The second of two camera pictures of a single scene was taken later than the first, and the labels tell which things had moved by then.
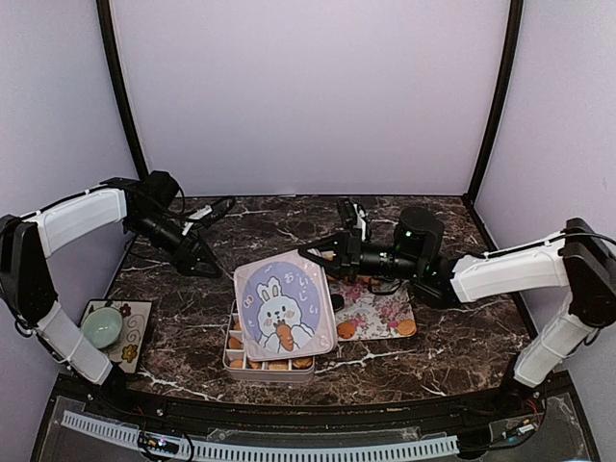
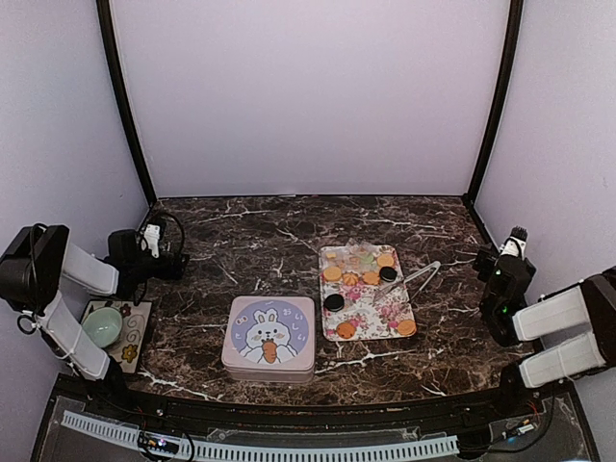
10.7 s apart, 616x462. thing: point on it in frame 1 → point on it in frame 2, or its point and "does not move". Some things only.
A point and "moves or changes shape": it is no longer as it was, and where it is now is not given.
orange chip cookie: (346, 330) does not move
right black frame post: (500, 99) does not move
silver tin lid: (287, 308) moves or changes shape
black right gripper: (349, 254) → (484, 261)
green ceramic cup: (101, 326) does not move
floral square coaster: (125, 351) does not move
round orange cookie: (406, 327) does not move
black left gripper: (185, 265) → (176, 268)
